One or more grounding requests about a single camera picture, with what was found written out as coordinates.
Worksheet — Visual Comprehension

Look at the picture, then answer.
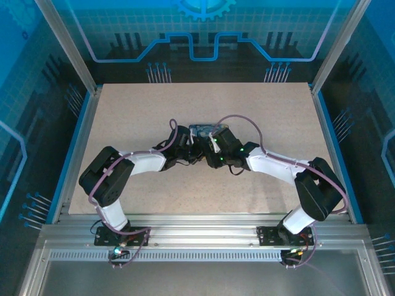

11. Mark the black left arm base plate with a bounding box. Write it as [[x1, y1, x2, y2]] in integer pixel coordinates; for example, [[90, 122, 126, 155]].
[[94, 226, 151, 247]]

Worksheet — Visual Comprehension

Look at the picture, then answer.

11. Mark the grey metal tray panel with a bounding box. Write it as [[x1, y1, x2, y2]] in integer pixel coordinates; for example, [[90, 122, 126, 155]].
[[18, 240, 391, 296]]

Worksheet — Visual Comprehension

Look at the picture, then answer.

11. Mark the aluminium mounting rail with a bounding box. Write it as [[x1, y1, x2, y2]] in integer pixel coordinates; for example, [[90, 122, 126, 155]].
[[41, 212, 368, 248]]

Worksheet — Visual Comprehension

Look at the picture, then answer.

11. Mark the slotted grey cable duct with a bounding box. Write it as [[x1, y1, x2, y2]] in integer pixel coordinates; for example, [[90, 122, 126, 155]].
[[48, 250, 284, 263]]

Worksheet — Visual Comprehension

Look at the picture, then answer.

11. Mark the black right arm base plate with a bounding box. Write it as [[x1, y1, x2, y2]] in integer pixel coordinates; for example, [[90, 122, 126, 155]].
[[256, 224, 315, 247]]

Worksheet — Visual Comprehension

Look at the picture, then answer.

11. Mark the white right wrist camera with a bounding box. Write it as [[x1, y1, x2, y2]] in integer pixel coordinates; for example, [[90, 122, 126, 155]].
[[209, 131, 222, 152]]

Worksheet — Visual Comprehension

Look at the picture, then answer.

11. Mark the starry night print box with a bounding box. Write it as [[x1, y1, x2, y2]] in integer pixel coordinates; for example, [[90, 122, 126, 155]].
[[188, 123, 230, 146]]

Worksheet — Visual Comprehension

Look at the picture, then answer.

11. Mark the aluminium side rail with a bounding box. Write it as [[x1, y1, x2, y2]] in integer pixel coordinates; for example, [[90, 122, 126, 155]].
[[51, 88, 104, 224], [310, 88, 356, 224]]

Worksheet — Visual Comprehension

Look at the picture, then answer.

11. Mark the aluminium frame post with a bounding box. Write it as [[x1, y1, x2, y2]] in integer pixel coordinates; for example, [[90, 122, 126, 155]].
[[310, 0, 373, 95], [34, 0, 100, 95]]

